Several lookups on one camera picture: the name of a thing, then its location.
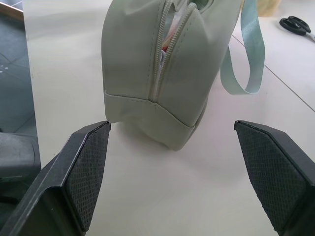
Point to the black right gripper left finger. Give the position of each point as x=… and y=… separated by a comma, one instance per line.
x=81, y=177

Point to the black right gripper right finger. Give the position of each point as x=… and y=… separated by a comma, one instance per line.
x=273, y=177

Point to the pale green zipper pouch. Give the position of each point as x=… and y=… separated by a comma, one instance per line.
x=157, y=78

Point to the dark grey rounded object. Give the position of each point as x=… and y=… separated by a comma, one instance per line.
x=16, y=157

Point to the pale yellow object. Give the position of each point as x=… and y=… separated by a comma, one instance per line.
x=264, y=7

